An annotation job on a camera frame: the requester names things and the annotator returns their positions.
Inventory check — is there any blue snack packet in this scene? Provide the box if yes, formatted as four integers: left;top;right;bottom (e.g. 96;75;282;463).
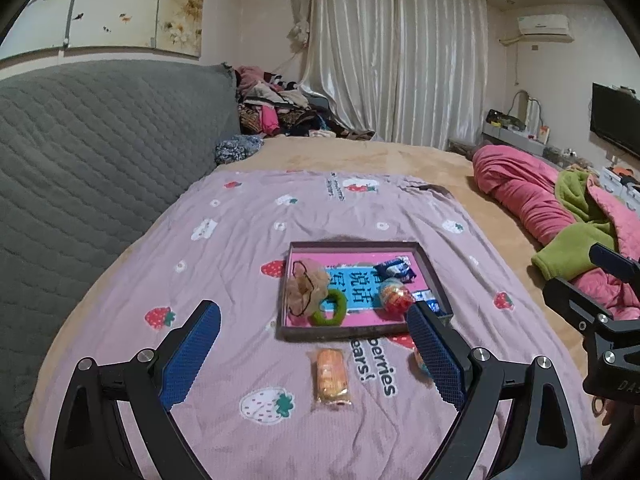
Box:
412;288;442;315

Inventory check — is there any green fuzzy scrunchie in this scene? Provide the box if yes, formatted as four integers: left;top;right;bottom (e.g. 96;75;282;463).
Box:
309;288;348;327

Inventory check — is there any green fleece garment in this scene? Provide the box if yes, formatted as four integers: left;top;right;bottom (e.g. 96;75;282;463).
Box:
532;169;617;281

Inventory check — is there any pink quilt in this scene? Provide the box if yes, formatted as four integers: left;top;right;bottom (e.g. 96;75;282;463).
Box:
472;145;639;320

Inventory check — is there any blue white surprise egg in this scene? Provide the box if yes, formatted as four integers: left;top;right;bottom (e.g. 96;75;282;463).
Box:
412;348;433;384

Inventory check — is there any black television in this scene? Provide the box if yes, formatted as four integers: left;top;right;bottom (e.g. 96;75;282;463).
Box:
590;82;640;158

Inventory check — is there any cluttered side desk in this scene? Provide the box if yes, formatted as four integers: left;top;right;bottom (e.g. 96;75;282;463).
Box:
482;91;639;214

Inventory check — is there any red surprise egg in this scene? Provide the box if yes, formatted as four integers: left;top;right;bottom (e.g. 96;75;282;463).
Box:
378;278;414;316

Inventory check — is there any orange wrapped biscuit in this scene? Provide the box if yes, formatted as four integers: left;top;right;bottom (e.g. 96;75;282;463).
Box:
309;348;352;408

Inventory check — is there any small blue candy packet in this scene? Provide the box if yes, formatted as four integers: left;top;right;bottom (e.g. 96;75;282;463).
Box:
373;256;416;284

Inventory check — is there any pink and blue book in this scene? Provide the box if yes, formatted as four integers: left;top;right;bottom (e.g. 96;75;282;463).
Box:
285;250;433;327

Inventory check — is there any white air conditioner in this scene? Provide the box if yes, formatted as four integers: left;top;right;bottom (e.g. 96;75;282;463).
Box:
499;14;574;47

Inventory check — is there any grey shallow box tray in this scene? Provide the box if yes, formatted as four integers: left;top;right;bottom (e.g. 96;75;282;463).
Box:
277;240;454;342

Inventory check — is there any beige sheer scrunchie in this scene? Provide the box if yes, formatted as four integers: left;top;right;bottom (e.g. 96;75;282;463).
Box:
285;258;331;320

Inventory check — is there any grey quilted headboard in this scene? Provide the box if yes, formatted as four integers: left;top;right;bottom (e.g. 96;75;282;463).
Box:
1;60;239;462

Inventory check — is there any white striped curtain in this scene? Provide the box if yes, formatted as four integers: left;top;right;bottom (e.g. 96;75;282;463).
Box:
290;0;488;150

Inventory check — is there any blue patterned cloth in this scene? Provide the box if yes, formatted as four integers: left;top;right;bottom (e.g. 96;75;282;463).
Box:
215;134;264;165

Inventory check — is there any pile of clothes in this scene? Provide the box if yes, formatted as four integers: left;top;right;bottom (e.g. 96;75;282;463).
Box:
232;66;374;141

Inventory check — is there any flower wall painting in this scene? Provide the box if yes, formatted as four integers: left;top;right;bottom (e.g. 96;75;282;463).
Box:
1;0;204;58

